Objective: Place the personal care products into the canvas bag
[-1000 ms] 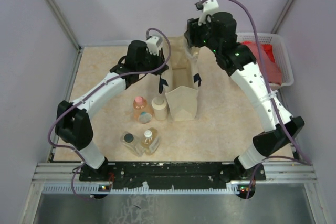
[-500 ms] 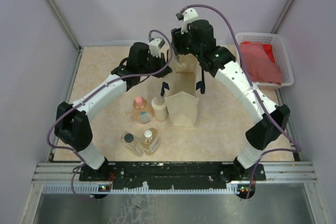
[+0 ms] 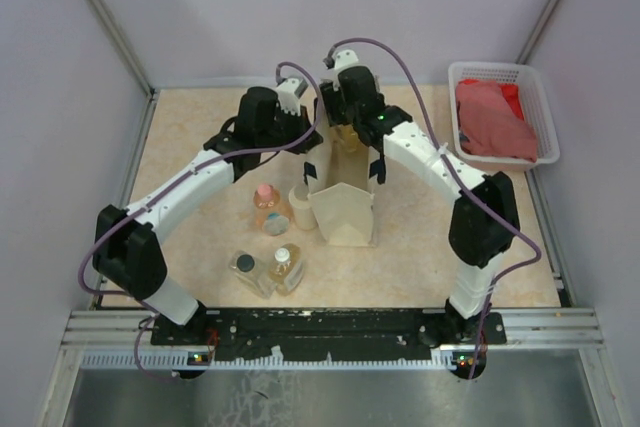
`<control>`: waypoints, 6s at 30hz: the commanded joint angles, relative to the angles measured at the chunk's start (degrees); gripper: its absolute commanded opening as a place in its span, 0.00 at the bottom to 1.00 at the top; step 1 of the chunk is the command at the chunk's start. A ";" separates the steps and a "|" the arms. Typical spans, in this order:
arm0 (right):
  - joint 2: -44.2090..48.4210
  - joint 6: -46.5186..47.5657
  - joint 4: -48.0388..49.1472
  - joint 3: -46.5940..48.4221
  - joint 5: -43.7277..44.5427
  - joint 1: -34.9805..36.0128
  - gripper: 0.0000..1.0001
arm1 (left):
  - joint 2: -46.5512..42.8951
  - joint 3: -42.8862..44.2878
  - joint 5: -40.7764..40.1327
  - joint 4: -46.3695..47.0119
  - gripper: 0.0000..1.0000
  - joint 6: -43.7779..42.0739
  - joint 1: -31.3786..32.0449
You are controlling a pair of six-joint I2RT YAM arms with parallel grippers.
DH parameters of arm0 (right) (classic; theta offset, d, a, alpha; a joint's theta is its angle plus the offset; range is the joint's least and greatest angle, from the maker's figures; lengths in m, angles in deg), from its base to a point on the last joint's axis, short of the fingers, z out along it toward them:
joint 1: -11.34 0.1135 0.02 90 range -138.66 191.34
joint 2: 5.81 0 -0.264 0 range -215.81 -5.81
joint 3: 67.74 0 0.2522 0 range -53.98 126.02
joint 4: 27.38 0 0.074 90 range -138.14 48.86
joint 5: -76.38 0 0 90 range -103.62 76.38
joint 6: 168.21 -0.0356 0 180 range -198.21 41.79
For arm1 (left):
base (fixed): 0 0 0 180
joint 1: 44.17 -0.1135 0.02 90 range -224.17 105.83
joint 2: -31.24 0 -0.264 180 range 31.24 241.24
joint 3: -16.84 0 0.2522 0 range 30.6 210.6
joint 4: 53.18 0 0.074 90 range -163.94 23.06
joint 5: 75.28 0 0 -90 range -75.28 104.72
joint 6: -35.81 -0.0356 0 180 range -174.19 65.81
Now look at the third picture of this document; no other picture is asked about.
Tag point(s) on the cream cylindrical bottle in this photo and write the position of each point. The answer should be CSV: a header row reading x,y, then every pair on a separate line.
x,y
303,214

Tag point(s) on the clear jar teal lid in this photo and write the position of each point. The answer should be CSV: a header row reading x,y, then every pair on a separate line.
x,y
275,224

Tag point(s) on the white plastic basket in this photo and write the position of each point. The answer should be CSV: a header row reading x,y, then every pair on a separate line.
x,y
533,101

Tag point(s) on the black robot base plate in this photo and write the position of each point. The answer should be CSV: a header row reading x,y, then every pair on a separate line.
x,y
343,335

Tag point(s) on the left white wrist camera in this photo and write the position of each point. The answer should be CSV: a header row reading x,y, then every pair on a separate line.
x,y
290,92

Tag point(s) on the aluminium rail frame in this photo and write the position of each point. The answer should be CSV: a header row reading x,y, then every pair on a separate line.
x,y
122,339

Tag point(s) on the beige canvas bag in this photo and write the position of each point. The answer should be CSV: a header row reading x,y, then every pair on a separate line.
x,y
341,189

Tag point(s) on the amber bottle white cap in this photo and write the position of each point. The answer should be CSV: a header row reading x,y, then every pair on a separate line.
x,y
287,268

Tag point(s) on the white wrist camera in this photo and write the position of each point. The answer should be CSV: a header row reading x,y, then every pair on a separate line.
x,y
290,92
341,59

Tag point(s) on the pink red cloth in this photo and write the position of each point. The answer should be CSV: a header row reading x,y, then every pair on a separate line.
x,y
491,121

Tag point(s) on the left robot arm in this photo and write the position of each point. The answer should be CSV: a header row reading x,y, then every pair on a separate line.
x,y
128,246

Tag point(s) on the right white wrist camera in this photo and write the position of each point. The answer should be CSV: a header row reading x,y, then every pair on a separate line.
x,y
341,59

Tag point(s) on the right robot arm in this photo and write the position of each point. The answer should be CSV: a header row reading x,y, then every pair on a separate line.
x,y
484,216

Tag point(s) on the pink cap orange bottle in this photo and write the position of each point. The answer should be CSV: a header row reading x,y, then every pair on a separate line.
x,y
267,199

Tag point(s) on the clear bottle black cap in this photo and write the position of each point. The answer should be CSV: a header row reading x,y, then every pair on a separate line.
x,y
252,272

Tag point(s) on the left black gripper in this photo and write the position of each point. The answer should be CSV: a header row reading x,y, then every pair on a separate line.
x,y
302,122

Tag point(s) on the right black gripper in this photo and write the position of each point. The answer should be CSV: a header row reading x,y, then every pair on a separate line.
x,y
332,94

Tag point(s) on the yellow liquid bottle white cap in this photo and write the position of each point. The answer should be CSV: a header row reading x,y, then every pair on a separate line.
x,y
347,138

